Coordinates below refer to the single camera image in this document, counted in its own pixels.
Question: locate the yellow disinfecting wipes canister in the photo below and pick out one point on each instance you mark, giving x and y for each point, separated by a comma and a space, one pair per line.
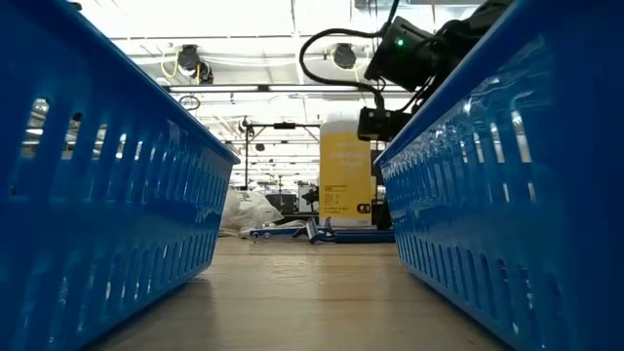
343, 185

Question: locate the black aluminium frame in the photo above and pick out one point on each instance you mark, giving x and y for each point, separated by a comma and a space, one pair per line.
246, 156

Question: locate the white cotton packet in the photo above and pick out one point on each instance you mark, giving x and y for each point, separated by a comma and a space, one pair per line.
261, 209
231, 209

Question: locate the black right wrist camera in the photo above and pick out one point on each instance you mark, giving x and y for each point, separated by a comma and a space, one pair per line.
382, 126

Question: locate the blue plastic basket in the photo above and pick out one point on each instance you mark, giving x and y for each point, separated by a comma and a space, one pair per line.
512, 219
122, 219

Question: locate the dark blue disposable razor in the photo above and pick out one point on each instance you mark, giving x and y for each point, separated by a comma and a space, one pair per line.
329, 224
313, 231

